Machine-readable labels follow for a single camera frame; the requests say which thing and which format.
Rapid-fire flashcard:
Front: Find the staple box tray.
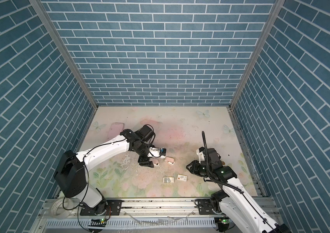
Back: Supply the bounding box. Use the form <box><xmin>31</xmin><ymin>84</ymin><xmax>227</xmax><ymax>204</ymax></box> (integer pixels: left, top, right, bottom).
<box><xmin>163</xmin><ymin>177</ymin><xmax>175</xmax><ymax>183</ymax></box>

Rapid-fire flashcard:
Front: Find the white staple box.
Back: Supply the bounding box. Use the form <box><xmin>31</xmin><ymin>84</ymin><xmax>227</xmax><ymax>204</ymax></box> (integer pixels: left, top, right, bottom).
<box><xmin>177</xmin><ymin>174</ymin><xmax>187</xmax><ymax>182</ymax></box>

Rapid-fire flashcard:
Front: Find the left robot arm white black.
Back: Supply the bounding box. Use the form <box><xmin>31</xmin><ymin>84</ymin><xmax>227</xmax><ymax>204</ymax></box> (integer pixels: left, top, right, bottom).
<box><xmin>54</xmin><ymin>125</ymin><xmax>155</xmax><ymax>214</ymax></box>

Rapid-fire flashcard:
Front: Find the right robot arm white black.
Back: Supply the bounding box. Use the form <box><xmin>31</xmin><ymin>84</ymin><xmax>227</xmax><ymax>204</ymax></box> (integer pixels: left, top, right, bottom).
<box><xmin>186</xmin><ymin>147</ymin><xmax>291</xmax><ymax>233</ymax></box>

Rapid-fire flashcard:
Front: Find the clear tape roll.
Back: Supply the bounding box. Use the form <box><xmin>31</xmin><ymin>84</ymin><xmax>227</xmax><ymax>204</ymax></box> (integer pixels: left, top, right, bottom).
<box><xmin>49</xmin><ymin>198</ymin><xmax>74</xmax><ymax>219</ymax></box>

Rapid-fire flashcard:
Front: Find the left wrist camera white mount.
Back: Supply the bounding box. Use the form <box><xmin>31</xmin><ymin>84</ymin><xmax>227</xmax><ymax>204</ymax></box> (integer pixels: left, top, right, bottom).
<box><xmin>147</xmin><ymin>147</ymin><xmax>166</xmax><ymax>158</ymax></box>

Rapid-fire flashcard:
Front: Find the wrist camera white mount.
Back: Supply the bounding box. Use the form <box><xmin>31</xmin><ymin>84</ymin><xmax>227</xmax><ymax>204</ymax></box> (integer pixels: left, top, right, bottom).
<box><xmin>147</xmin><ymin>147</ymin><xmax>166</xmax><ymax>158</ymax></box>
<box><xmin>196</xmin><ymin>147</ymin><xmax>205</xmax><ymax>163</ymax></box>

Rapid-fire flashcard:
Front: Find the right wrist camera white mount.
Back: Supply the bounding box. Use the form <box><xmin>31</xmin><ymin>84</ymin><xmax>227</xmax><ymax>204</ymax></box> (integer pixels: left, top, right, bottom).
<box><xmin>196</xmin><ymin>147</ymin><xmax>205</xmax><ymax>163</ymax></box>

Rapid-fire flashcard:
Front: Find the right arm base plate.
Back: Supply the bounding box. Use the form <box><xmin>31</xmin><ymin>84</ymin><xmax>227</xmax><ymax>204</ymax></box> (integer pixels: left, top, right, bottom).
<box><xmin>194</xmin><ymin>198</ymin><xmax>221</xmax><ymax>215</ymax></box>

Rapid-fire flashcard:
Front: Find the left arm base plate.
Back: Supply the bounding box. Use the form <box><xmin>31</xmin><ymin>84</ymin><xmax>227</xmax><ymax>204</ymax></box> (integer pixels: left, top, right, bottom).
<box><xmin>79</xmin><ymin>200</ymin><xmax>122</xmax><ymax>216</ymax></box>

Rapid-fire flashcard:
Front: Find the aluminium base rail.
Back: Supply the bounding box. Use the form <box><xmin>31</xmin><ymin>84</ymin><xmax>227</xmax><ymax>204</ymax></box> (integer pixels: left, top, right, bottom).
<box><xmin>40</xmin><ymin>198</ymin><xmax>223</xmax><ymax>217</ymax></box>

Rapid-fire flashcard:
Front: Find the white slotted cable duct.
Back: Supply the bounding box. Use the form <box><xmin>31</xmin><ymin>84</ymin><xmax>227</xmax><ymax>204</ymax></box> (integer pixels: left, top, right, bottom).
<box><xmin>45</xmin><ymin>217</ymin><xmax>216</xmax><ymax>230</ymax></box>

